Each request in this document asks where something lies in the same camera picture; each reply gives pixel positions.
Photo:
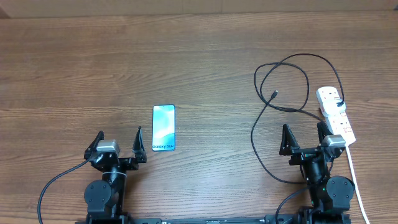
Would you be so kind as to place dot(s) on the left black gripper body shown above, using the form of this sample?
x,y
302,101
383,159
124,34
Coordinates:
x,y
126,164

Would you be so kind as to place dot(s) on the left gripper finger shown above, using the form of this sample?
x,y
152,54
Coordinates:
x,y
91,149
138,147

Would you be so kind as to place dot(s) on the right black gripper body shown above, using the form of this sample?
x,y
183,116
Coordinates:
x,y
301,155

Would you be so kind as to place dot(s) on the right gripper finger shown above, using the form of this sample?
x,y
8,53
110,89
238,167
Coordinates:
x,y
323,133
289,144

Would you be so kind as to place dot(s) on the blue Galaxy smartphone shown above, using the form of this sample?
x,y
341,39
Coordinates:
x,y
163,128

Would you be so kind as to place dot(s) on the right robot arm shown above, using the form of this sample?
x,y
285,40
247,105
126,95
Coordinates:
x,y
330,195

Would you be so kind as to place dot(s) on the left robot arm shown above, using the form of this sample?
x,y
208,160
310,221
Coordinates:
x,y
105,197

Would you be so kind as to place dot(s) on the white charger adapter plug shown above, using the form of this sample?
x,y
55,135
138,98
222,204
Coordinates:
x,y
332,107

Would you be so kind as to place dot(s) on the white power strip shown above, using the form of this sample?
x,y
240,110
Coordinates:
x,y
338,124

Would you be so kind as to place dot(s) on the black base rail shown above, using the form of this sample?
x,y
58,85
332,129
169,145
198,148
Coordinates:
x,y
268,219

